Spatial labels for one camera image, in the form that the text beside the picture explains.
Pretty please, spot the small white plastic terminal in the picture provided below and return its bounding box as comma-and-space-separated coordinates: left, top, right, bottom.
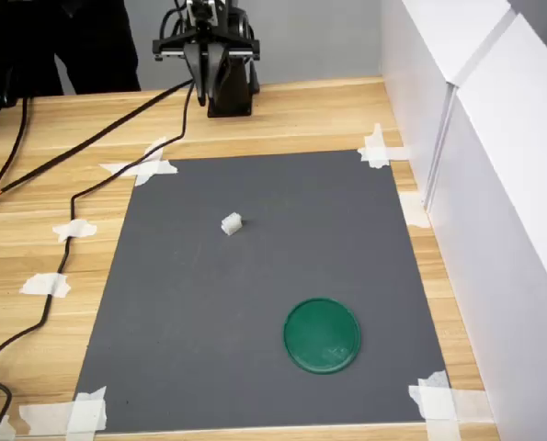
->
220, 211, 245, 237

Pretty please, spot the round green lid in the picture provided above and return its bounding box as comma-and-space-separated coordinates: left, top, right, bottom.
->
281, 296, 363, 376

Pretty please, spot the person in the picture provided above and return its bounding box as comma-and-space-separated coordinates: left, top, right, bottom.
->
6, 0, 142, 97

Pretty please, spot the white tape piece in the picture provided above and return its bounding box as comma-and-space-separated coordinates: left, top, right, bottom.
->
51, 219, 98, 243
98, 136, 180, 187
398, 191, 434, 230
17, 385, 109, 435
407, 369, 496, 441
19, 272, 72, 299
357, 122, 413, 170

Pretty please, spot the dark grey mat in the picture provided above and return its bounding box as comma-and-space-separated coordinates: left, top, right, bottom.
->
73, 149, 452, 434

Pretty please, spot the black looped gripper cable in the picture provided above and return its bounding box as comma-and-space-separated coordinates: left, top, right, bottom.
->
159, 7, 188, 43

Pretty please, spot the small white camera box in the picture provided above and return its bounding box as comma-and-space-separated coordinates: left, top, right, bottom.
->
185, 0, 220, 25

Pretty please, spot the thick black braided cable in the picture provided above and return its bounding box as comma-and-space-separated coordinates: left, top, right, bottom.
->
0, 78, 195, 227

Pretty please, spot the long black camera cable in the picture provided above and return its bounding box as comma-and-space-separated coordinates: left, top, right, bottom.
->
0, 81, 196, 374

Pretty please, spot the thin black cable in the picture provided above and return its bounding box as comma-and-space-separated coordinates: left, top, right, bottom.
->
0, 95, 29, 201

